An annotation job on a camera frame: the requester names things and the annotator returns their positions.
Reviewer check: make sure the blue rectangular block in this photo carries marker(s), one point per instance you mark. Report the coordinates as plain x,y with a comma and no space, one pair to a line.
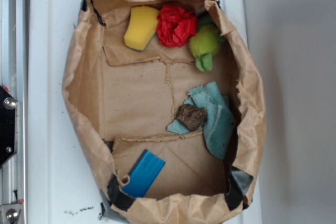
143,174

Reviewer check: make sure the brown rock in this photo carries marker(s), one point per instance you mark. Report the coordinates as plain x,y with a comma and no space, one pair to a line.
191,116

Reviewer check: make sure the brown paper bag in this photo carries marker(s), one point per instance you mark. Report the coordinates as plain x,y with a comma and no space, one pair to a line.
121,101

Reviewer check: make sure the light blue cloth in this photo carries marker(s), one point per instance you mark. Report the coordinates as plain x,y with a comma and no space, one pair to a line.
220,123

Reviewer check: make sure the green plush toy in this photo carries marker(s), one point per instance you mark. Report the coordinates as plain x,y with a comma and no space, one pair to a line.
206,43

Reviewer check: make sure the red crumpled paper ball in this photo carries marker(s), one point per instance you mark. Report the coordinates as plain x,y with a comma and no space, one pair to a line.
175,25

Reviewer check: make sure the yellow sponge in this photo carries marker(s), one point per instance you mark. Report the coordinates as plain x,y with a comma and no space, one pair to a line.
142,27

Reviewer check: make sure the black metal bracket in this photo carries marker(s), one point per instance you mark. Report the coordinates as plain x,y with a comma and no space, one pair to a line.
6,127

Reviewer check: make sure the aluminium frame rail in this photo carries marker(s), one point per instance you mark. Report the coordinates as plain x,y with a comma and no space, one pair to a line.
14,67

